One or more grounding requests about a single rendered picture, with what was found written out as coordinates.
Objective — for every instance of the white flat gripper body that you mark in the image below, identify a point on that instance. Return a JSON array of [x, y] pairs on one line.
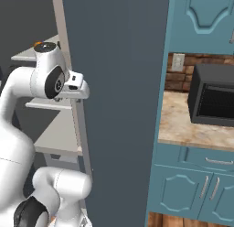
[[77, 92]]

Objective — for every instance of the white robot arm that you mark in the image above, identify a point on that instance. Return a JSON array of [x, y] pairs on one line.
[[18, 121]]

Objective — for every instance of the pale grey freezer rack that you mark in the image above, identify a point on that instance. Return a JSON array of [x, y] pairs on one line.
[[27, 55], [51, 104], [62, 133]]

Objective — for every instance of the grey freezer door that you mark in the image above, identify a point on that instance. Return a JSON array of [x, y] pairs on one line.
[[122, 108]]

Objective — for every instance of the teal base cupboard door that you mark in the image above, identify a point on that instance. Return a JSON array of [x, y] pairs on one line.
[[179, 191], [224, 203]]

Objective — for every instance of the orange fruit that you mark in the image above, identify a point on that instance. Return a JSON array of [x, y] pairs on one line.
[[38, 43]]

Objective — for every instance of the dark grey fridge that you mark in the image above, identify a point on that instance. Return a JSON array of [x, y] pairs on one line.
[[24, 20]]

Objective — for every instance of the black microwave oven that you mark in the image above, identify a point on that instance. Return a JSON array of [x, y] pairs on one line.
[[213, 96]]

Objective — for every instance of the teal drawer front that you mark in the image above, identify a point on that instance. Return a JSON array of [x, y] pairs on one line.
[[210, 160]]

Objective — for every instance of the white wall socket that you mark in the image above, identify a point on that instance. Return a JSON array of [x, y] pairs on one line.
[[178, 62]]

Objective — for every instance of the teal wall cupboard door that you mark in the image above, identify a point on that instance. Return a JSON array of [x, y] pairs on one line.
[[204, 20]]

